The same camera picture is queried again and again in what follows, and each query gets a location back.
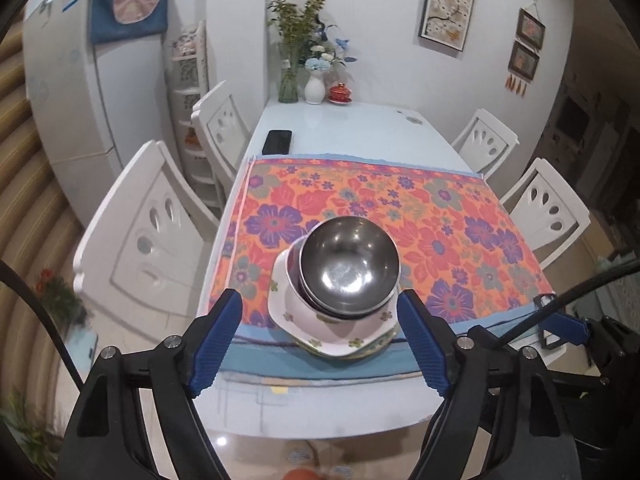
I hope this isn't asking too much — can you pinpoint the red steel bowl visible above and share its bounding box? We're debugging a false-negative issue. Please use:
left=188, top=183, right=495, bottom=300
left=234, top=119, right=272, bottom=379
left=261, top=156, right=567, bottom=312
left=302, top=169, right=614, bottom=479
left=287, top=242, right=402, bottom=322

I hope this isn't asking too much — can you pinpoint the glass vase with plants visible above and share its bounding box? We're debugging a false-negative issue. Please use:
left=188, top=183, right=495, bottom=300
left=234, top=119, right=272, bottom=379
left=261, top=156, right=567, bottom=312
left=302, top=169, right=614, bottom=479
left=266, top=0, right=326, bottom=104

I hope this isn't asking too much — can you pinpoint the white refrigerator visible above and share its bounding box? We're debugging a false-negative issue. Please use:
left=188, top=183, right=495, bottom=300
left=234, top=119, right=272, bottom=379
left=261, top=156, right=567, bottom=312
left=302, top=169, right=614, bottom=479
left=22, top=0, right=173, bottom=226

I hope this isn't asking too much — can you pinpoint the white vase with flowers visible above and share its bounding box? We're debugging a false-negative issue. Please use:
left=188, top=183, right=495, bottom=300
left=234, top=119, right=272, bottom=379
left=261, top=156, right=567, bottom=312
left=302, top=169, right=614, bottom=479
left=303, top=25, right=358, bottom=106

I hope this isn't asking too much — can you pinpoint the green potted plant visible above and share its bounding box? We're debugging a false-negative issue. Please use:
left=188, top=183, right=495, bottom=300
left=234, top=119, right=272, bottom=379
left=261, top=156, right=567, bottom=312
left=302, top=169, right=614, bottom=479
left=0, top=390, right=61, bottom=476

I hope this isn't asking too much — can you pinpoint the red flower potted plant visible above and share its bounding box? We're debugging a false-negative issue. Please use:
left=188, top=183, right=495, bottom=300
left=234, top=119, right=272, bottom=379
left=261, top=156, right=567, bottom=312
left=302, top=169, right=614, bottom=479
left=35, top=267, right=86, bottom=326

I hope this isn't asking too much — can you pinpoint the red lidded teacup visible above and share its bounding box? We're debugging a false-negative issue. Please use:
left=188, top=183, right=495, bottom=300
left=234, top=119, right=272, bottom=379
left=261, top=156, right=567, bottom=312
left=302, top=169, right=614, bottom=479
left=327, top=82, right=354, bottom=106

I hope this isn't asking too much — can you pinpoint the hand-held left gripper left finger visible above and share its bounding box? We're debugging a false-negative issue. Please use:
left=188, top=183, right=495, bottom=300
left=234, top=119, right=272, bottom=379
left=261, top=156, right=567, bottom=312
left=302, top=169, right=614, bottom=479
left=59, top=287, right=244, bottom=480

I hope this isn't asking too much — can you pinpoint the white dining chair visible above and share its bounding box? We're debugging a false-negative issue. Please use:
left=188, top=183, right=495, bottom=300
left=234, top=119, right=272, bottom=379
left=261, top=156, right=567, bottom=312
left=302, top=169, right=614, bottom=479
left=451, top=108, right=520, bottom=181
left=500, top=157, right=591, bottom=271
left=72, top=140, right=221, bottom=331
left=191, top=80, right=253, bottom=221

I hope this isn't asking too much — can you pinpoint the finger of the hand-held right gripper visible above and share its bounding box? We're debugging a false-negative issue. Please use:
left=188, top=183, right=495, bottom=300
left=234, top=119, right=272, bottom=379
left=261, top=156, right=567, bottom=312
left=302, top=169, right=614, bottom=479
left=542, top=310, right=591, bottom=347

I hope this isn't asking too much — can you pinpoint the orange floral tablecloth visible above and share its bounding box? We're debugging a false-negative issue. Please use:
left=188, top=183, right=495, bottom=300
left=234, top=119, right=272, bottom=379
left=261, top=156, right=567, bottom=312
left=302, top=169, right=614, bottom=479
left=197, top=152, right=557, bottom=383

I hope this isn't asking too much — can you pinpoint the black smartphone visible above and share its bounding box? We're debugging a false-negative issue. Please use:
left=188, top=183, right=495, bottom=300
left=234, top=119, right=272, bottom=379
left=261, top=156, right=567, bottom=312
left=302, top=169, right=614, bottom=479
left=261, top=130, right=293, bottom=156

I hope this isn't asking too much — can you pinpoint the tall framed butterfly picture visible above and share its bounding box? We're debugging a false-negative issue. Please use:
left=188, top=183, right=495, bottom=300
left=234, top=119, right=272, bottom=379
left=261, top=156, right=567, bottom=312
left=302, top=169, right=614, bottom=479
left=417, top=0, right=482, bottom=52

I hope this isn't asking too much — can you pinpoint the hanging double framed picture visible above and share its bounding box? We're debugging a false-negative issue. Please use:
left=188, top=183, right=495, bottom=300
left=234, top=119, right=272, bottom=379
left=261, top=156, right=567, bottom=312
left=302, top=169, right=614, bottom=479
left=505, top=0, right=547, bottom=97

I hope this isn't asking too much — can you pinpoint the dark cabinet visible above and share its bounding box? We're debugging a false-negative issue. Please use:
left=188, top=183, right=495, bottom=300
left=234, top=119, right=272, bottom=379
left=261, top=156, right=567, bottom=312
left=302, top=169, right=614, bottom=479
left=545, top=85, right=633, bottom=211

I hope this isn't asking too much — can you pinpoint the blue refrigerator cover cloth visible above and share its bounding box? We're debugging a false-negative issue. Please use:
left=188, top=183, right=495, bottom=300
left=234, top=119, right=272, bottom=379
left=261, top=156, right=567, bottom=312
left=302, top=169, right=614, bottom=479
left=87, top=0, right=171, bottom=45

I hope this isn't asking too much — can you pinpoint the black cable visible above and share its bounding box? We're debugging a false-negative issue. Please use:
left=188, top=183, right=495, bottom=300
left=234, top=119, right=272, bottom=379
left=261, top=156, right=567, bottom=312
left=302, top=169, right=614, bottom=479
left=0, top=259, right=86, bottom=391
left=492, top=260, right=640, bottom=348

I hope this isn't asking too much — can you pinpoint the white shelf rack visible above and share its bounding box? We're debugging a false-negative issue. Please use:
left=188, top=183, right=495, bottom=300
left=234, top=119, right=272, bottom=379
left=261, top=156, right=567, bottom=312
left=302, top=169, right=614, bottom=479
left=164, top=20, right=226, bottom=211

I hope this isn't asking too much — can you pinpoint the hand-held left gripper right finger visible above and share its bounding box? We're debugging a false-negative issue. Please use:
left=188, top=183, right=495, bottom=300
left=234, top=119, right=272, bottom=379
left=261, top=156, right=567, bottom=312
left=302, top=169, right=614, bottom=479
left=396, top=288, right=583, bottom=480

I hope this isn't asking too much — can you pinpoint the blue steel bowl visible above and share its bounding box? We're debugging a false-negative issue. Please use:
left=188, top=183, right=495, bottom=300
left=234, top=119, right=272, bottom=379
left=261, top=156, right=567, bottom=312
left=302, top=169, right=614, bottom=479
left=299, top=216, right=402, bottom=311

